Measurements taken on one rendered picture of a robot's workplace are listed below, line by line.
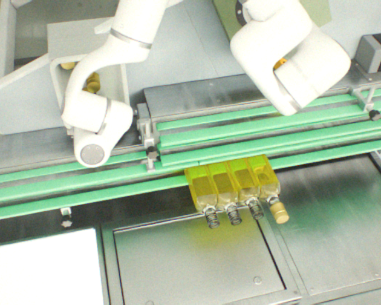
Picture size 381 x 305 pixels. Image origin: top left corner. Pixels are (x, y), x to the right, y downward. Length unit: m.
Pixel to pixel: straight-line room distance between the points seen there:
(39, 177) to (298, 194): 0.77
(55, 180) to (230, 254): 0.50
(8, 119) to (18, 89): 0.11
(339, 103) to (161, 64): 0.50
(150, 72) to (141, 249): 0.48
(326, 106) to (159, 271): 0.63
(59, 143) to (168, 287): 0.48
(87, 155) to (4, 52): 0.61
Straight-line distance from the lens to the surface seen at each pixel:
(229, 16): 1.10
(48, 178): 1.21
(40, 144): 1.27
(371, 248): 1.37
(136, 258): 1.22
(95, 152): 0.93
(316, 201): 1.42
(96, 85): 1.15
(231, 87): 1.25
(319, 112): 1.25
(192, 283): 1.18
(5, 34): 1.54
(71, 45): 1.11
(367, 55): 1.40
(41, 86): 1.23
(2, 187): 1.23
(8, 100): 1.26
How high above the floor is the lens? 1.73
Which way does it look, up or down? 42 degrees down
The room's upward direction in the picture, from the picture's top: 161 degrees clockwise
